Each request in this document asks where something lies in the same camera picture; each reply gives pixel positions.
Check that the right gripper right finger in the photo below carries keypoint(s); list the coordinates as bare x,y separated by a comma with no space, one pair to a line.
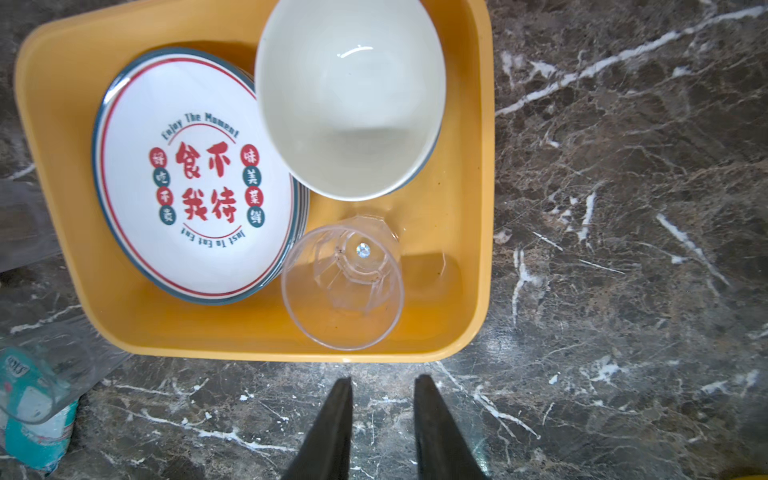
441,451

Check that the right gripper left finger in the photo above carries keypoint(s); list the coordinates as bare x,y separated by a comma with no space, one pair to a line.
325,451

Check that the clear cup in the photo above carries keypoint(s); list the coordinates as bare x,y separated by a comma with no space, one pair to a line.
342,284
71,354

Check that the cream white bowl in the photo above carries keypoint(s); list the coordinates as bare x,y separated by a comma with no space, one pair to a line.
351,93

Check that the yellow plastic bin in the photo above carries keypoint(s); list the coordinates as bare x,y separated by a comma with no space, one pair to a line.
443,218

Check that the teal packet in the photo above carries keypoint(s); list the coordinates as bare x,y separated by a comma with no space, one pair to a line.
30,432

